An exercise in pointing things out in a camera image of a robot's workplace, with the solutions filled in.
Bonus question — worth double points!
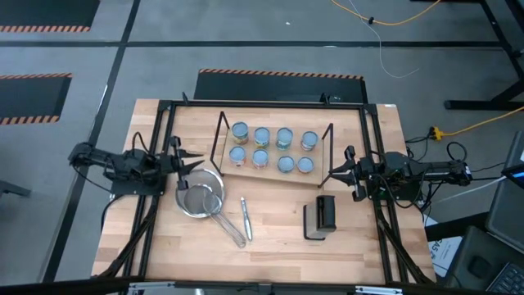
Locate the silver metal bracket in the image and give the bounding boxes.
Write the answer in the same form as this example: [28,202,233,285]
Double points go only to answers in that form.
[355,285,404,295]
[127,280,165,294]

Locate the steel box grater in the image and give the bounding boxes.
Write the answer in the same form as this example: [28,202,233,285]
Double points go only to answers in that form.
[302,194,338,242]

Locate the black hazard-striped floor mat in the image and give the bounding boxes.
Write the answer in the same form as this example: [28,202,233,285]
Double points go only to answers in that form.
[0,0,102,34]
[0,72,74,125]
[193,68,368,104]

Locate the white printed paper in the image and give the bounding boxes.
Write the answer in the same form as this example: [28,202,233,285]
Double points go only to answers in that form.
[425,216,463,279]

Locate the yellow power cord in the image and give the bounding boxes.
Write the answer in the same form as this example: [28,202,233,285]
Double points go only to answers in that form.
[429,105,524,141]
[329,0,444,27]

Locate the black desk frame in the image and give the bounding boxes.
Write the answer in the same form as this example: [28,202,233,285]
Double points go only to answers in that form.
[444,0,524,111]

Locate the black keyboard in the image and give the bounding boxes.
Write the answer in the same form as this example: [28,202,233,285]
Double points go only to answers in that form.
[486,261,524,295]

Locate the dark grey case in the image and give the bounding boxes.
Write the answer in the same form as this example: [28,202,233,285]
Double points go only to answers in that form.
[444,225,524,295]
[485,179,524,255]

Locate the white mushroom label can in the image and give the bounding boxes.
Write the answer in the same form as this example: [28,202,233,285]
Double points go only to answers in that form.
[228,146,248,168]

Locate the thin white cable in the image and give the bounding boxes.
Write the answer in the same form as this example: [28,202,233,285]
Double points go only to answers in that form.
[346,0,421,79]

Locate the dark green label can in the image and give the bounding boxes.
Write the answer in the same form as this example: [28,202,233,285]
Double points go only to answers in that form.
[275,127,295,152]

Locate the red white label can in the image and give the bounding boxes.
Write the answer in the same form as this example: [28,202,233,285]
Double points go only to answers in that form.
[300,130,319,152]

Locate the grey laptop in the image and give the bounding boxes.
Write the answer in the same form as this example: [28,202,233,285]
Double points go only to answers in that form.
[501,130,524,189]

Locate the steel mesh strainer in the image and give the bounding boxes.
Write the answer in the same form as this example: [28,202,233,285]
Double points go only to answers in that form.
[183,183,248,250]

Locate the grey chair leg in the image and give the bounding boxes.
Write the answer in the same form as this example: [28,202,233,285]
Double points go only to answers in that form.
[0,179,33,198]

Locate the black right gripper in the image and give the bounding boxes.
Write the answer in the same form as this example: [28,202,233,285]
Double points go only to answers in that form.
[328,145,373,202]

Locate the orange fruit label can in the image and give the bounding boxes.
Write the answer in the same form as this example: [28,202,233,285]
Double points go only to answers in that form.
[251,148,270,170]

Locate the black braided left cable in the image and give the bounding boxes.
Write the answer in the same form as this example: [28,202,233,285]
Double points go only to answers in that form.
[130,130,150,155]

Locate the shiny metal scoop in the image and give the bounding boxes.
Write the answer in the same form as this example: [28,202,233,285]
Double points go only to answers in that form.
[240,197,254,243]

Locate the short grey-lid can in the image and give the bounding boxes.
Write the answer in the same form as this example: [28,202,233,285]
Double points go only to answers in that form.
[296,156,315,175]

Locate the steel bowl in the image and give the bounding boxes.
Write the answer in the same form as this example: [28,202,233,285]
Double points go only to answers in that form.
[174,167,227,219]

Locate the wooden shelf black frame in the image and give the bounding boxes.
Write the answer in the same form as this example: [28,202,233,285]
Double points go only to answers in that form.
[209,110,336,188]

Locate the teal tuna fish can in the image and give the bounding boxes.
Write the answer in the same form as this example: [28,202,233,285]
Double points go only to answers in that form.
[277,155,296,175]

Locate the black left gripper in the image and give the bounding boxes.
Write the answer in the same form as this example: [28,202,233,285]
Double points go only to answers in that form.
[161,135,206,191]

